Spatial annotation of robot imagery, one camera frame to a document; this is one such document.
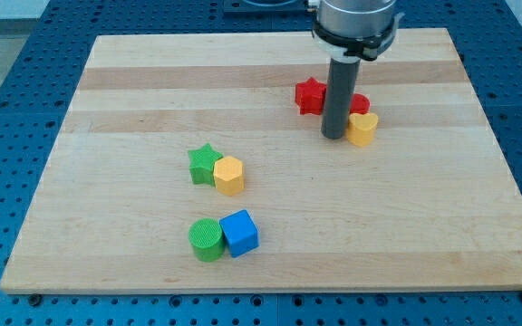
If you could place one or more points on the yellow heart block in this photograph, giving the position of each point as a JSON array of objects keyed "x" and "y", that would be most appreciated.
[{"x": 361, "y": 128}]

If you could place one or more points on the red star block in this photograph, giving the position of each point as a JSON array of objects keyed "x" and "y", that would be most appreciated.
[{"x": 309, "y": 96}]

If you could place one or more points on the red round block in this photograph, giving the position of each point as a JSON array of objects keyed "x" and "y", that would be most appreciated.
[{"x": 360, "y": 104}]

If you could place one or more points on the green cylinder block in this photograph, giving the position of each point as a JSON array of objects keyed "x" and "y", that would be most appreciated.
[{"x": 207, "y": 240}]

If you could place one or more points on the yellow hexagon block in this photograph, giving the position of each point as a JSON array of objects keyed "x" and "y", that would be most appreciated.
[{"x": 228, "y": 175}]

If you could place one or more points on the light wooden board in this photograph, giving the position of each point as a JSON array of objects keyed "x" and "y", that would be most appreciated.
[{"x": 429, "y": 206}]

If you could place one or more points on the green star block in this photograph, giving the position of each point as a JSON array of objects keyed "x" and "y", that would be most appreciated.
[{"x": 201, "y": 164}]

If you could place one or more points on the blue cube block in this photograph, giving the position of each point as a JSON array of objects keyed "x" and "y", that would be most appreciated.
[{"x": 240, "y": 232}]

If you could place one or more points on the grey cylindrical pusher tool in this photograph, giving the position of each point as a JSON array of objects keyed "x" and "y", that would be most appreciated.
[{"x": 338, "y": 97}]

